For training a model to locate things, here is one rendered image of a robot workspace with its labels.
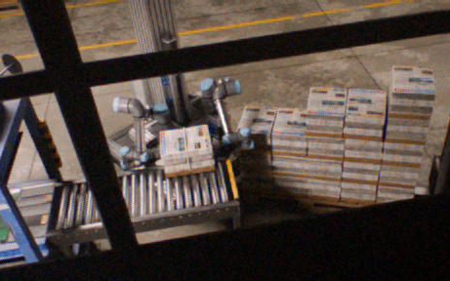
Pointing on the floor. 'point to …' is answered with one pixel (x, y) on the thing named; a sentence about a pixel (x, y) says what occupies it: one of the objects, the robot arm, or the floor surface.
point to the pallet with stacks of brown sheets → (3, 7)
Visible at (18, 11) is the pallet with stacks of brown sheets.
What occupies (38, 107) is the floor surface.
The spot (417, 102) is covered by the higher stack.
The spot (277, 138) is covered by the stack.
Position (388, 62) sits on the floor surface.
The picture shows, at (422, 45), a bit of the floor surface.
